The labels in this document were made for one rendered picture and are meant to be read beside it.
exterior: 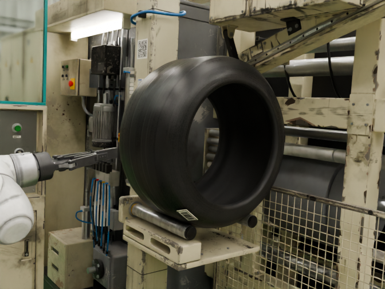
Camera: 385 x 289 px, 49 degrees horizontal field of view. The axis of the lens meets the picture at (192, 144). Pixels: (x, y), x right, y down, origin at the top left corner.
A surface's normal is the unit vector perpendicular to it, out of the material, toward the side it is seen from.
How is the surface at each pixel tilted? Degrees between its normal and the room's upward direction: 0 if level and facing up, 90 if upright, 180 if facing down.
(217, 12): 90
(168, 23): 90
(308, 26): 90
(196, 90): 82
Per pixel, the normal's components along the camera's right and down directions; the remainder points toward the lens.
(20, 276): 0.62, 0.11
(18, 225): 0.62, 0.57
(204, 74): 0.14, -0.54
